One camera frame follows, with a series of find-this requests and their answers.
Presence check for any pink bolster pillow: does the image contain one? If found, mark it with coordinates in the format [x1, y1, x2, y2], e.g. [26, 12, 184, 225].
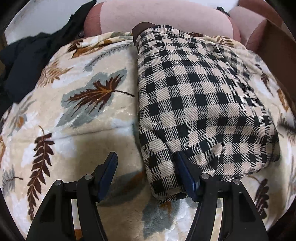
[84, 1, 241, 41]

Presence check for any small black object on pillow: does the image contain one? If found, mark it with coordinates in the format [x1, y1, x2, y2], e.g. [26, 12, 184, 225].
[216, 6, 230, 17]

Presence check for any black garment pile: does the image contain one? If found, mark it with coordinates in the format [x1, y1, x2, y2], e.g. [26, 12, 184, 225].
[1, 1, 96, 115]

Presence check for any brown wooden bed frame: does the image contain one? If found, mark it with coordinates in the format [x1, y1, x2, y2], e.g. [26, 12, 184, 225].
[257, 21, 295, 103]

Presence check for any black beige checkered jacket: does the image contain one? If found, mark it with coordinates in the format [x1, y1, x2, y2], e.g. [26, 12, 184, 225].
[132, 22, 280, 203]

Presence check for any beige leaf pattern blanket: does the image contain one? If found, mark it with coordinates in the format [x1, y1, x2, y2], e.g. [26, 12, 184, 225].
[1, 32, 295, 240]

